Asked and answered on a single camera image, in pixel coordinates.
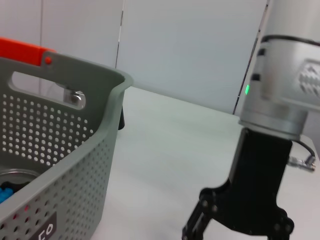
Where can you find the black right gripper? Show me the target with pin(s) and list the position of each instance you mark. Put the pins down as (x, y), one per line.
(260, 175)

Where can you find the glass teacup black sleeve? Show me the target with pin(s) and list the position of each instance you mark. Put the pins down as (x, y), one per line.
(25, 175)

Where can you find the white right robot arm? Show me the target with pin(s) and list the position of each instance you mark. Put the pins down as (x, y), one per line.
(270, 112)

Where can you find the grey perforated storage basket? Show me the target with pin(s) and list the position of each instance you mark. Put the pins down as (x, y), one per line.
(100, 162)

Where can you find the black metal stand loop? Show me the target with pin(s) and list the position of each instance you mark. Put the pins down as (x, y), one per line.
(122, 120)

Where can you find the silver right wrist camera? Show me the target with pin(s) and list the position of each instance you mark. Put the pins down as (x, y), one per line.
(287, 70)

